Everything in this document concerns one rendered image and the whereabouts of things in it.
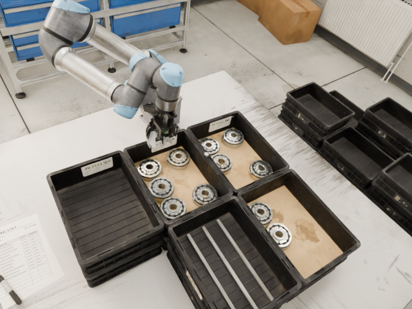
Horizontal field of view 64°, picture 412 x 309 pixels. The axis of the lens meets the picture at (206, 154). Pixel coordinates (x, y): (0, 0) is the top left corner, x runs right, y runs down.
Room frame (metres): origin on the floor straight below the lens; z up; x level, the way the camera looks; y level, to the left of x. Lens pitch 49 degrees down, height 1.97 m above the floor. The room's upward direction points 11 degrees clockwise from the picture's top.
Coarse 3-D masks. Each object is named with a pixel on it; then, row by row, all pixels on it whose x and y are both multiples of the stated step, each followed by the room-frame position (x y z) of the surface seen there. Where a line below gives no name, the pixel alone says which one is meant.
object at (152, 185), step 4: (152, 180) 0.78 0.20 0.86; (156, 180) 0.78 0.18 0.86; (160, 180) 0.78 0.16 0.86; (164, 180) 0.79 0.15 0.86; (168, 180) 0.79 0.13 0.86; (152, 184) 0.76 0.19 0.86; (168, 184) 0.77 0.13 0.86; (172, 184) 0.78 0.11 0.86; (152, 188) 0.74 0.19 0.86; (168, 188) 0.75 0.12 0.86; (172, 188) 0.76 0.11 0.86; (152, 192) 0.72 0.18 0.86; (156, 192) 0.73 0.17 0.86; (160, 192) 0.73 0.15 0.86; (164, 192) 0.73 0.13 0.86; (168, 192) 0.74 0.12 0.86; (172, 192) 0.74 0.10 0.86; (156, 196) 0.71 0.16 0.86; (160, 196) 0.71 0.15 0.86; (164, 196) 0.71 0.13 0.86
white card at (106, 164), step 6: (96, 162) 0.77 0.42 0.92; (102, 162) 0.79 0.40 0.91; (108, 162) 0.80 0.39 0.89; (84, 168) 0.74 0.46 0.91; (90, 168) 0.75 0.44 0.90; (96, 168) 0.77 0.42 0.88; (102, 168) 0.78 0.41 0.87; (108, 168) 0.80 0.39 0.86; (84, 174) 0.74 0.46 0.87; (90, 174) 0.75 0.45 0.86
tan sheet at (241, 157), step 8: (232, 128) 1.21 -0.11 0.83; (208, 136) 1.12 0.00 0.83; (216, 136) 1.13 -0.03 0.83; (224, 152) 1.04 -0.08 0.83; (232, 152) 1.05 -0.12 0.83; (240, 152) 1.06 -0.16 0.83; (248, 152) 1.07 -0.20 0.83; (232, 160) 1.00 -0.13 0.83; (240, 160) 1.01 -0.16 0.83; (248, 160) 1.02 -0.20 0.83; (232, 168) 0.95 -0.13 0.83; (240, 168) 0.96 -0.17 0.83; (248, 168) 0.97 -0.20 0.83; (232, 176) 0.90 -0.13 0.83; (240, 176) 0.91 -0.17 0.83; (248, 176) 0.92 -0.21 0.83; (232, 184) 0.86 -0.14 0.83; (240, 184) 0.87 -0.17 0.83
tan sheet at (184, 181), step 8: (168, 152) 0.97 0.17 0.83; (160, 160) 0.92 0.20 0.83; (192, 160) 0.95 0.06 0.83; (168, 168) 0.88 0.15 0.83; (192, 168) 0.91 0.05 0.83; (168, 176) 0.84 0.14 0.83; (176, 176) 0.85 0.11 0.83; (184, 176) 0.85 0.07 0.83; (192, 176) 0.86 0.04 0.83; (200, 176) 0.87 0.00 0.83; (176, 184) 0.80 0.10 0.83; (184, 184) 0.81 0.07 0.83; (192, 184) 0.82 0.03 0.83; (208, 184) 0.84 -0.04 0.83; (176, 192) 0.76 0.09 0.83; (184, 192) 0.77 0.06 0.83; (192, 192) 0.78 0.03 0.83; (184, 200) 0.73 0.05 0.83; (192, 200) 0.74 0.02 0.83; (192, 208) 0.70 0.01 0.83
